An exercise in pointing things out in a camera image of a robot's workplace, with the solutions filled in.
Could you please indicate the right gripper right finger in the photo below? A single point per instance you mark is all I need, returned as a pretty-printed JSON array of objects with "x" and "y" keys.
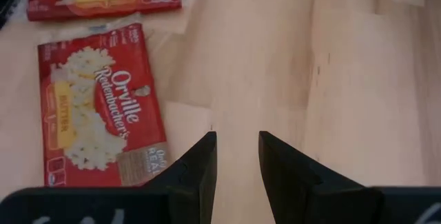
[{"x": 296, "y": 193}]

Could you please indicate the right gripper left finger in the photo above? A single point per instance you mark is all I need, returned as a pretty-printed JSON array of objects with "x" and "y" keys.
[{"x": 193, "y": 189}]

